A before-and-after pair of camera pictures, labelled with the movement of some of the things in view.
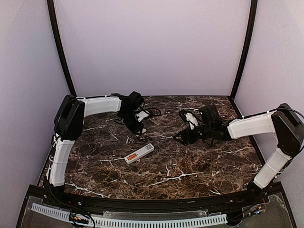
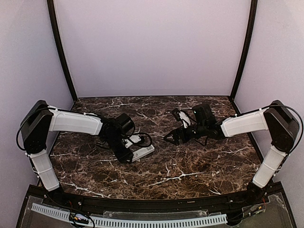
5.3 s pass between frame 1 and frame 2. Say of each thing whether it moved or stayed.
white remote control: stayed
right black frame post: stayed
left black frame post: stayed
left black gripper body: moved
